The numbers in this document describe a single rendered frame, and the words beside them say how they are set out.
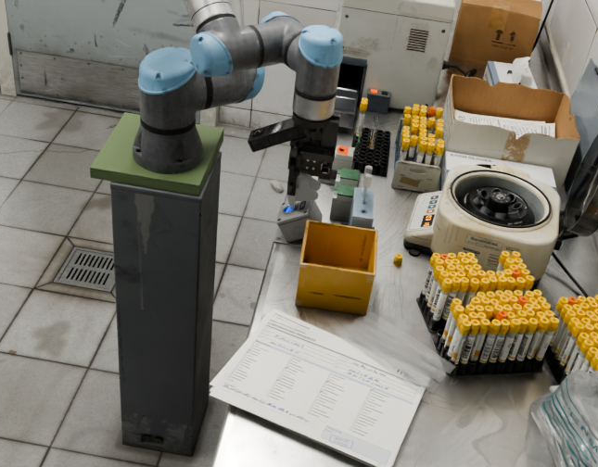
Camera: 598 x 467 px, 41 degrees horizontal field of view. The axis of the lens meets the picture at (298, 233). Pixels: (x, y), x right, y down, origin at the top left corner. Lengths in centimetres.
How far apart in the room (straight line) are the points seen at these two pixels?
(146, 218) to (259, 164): 174
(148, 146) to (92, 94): 212
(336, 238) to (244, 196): 177
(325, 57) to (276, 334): 47
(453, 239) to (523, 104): 61
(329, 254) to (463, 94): 69
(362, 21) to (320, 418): 110
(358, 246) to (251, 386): 38
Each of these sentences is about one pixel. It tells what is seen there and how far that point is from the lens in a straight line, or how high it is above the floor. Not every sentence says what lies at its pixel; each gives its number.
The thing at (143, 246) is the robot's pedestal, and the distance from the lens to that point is 180.
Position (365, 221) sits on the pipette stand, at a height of 97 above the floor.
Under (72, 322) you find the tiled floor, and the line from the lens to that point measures 267.
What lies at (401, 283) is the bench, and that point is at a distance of 152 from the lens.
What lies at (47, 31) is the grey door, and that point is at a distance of 374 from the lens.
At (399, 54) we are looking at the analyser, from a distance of 205.
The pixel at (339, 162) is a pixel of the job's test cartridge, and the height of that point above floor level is 93.
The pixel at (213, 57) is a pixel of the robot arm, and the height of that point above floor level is 126.
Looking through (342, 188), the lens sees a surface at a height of 94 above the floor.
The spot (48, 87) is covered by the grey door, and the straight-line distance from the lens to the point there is 386.
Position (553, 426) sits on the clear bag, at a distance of 130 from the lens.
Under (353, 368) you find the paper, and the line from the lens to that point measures 132.
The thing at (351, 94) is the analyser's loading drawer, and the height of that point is 93.
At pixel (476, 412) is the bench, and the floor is 87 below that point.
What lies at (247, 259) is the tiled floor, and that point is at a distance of 291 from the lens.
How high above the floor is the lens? 183
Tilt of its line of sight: 37 degrees down
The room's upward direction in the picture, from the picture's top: 7 degrees clockwise
